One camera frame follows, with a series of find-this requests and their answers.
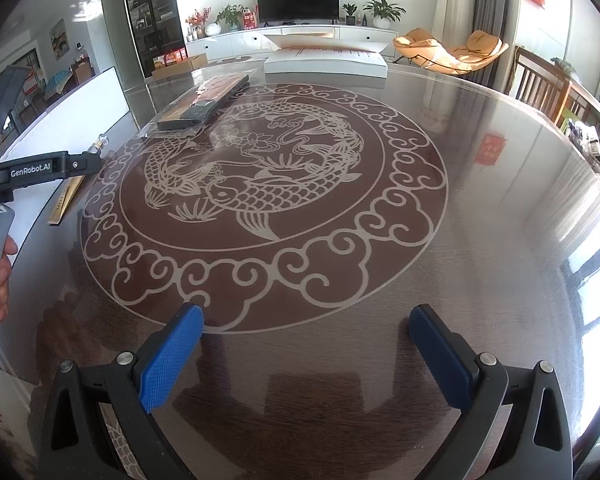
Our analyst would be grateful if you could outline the large leafy potted plant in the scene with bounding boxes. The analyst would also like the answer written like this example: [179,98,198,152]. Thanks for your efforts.
[362,0,407,30]

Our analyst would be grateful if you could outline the pile of assorted packets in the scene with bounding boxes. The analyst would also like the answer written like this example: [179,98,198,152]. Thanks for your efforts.
[565,117,600,196]

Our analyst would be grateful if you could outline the green potted plant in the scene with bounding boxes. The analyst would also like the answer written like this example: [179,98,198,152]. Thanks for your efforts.
[215,4,246,31]

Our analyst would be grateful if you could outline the wooden ruler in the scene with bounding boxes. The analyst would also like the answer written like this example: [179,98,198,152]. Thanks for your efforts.
[47,175,88,224]

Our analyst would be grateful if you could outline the white television cabinet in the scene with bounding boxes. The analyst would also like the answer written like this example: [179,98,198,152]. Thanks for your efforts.
[185,25,396,59]

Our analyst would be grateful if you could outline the wooden chair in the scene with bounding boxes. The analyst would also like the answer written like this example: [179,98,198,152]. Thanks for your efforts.
[512,46,573,121]
[555,80,600,142]

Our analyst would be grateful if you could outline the black television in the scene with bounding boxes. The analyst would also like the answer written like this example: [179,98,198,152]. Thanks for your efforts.
[256,0,341,23]

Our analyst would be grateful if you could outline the red flowers in vase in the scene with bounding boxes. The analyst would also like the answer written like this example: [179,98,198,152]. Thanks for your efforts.
[186,7,214,41]

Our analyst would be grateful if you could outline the white partition panel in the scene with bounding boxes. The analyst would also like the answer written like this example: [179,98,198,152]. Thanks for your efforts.
[0,66,131,171]

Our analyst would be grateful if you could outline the framed wall picture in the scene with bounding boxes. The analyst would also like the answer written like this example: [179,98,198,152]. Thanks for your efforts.
[49,19,71,58]

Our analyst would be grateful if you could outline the white tall cabinet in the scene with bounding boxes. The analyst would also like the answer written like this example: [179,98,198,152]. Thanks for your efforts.
[100,0,132,77]

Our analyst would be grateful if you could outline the cardboard box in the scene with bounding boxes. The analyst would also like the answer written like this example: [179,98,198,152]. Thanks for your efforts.
[152,54,209,79]

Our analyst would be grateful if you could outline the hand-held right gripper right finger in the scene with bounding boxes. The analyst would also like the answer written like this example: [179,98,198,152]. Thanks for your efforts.
[409,302,576,480]

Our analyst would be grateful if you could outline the dark glass display cabinet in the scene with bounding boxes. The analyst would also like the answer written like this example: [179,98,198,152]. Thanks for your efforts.
[120,0,189,79]

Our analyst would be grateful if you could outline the grey curtain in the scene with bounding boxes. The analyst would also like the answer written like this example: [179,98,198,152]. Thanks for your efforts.
[472,0,507,88]

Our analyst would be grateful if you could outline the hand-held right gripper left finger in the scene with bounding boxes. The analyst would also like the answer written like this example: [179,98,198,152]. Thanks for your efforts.
[37,302,206,480]

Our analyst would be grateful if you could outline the clear plastic package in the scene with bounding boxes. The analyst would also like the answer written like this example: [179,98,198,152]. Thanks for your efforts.
[142,72,253,138]

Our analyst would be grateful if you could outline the orange lounge chair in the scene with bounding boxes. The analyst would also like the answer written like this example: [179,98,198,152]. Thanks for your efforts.
[450,30,510,76]
[394,30,473,74]

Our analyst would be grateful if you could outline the blue patterned cloth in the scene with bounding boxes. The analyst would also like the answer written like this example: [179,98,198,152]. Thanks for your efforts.
[45,72,74,94]

